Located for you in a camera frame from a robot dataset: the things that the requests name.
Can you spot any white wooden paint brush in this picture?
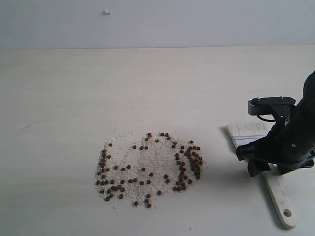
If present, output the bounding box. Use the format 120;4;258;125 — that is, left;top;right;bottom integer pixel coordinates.
224;121;297;230

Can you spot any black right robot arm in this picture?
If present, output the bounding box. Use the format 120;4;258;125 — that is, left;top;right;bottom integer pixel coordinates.
236;73;315;177

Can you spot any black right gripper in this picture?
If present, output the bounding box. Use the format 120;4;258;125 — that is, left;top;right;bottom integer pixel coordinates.
236;108;315;177

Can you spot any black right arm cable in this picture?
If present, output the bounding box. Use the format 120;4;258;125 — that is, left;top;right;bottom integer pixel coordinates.
257;114;278;123

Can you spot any small white wall fixture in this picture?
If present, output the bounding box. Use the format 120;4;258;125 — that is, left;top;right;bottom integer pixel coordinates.
102;9;111;15

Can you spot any pile of beans and rice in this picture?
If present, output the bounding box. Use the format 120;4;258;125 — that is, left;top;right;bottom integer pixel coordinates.
94;131;206;208

